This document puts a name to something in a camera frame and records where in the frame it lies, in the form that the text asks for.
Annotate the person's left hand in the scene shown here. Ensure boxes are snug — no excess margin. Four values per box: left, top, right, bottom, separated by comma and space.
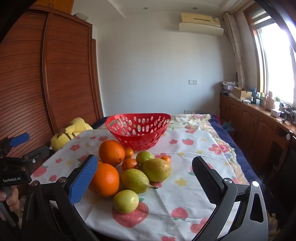
0, 186, 21, 212

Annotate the brown wooden wardrobe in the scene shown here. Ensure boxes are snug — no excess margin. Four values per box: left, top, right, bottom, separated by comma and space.
0, 6, 104, 160

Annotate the cardboard box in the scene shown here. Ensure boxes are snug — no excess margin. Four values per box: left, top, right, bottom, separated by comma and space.
232, 86, 253, 100

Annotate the black device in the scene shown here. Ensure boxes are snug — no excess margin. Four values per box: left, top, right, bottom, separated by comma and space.
279, 104, 296, 123

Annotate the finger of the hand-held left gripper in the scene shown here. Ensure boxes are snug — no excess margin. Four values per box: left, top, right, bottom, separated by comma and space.
0, 133, 30, 153
14, 146, 51, 166

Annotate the round green fruit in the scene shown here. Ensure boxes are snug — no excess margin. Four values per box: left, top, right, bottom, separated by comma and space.
136, 151, 155, 165
113, 189, 139, 214

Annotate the large yellowish pear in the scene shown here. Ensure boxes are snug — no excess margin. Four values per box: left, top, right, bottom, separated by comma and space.
142, 158, 172, 182

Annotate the patterned curtain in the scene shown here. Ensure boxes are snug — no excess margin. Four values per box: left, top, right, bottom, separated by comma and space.
223, 12, 247, 88

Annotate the wall air conditioner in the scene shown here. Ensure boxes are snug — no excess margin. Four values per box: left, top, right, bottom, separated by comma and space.
179, 13, 224, 36

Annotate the yellow plush toy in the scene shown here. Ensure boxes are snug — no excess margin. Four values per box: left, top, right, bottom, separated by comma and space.
50, 117, 93, 152

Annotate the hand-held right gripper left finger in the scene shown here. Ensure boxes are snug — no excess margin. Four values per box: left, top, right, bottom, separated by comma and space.
22, 154, 98, 241

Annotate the large orange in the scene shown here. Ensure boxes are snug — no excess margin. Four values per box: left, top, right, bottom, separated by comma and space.
99, 140, 126, 167
88, 163, 120, 197

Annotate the wood framed window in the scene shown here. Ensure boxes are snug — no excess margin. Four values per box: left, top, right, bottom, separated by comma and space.
245, 5, 296, 105

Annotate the medium orange tangerine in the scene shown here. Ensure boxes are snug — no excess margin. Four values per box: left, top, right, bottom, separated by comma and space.
122, 158, 139, 172

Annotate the brown wooden cabinet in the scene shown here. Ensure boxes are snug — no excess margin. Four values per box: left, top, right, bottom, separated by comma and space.
218, 91, 296, 209

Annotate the red perforated plastic basket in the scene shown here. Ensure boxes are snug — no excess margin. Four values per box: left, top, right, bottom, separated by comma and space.
106, 113, 172, 151

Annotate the green pear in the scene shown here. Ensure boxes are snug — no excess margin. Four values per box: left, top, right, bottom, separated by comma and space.
120, 168, 159, 194

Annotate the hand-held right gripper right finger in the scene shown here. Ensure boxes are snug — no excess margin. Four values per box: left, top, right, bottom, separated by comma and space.
191, 156, 269, 241

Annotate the white strawberry print tablecloth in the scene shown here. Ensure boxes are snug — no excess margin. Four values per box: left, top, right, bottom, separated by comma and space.
30, 128, 252, 241

